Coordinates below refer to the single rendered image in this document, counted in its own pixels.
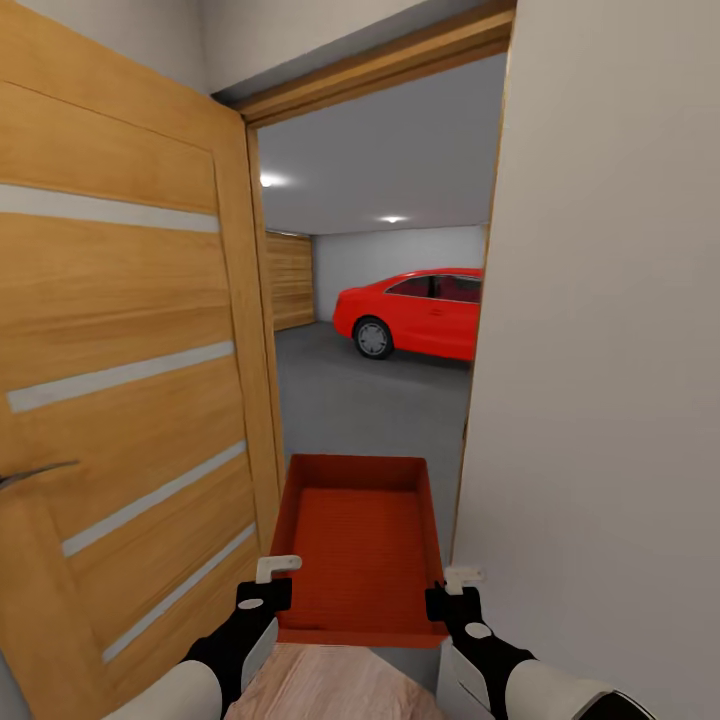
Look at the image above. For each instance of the garage door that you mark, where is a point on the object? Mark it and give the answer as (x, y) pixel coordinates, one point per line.
(290, 276)

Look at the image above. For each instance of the car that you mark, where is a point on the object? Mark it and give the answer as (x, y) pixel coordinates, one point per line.
(434, 312)

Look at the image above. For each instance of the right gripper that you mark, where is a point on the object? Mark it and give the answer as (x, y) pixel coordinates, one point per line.
(440, 605)

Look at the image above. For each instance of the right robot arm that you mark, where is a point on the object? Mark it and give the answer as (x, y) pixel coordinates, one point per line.
(508, 681)

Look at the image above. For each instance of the storage box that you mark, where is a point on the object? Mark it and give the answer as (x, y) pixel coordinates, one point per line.
(364, 527)

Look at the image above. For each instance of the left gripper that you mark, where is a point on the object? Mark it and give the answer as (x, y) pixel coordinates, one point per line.
(279, 589)

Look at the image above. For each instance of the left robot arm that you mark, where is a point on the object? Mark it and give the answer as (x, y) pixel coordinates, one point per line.
(219, 668)

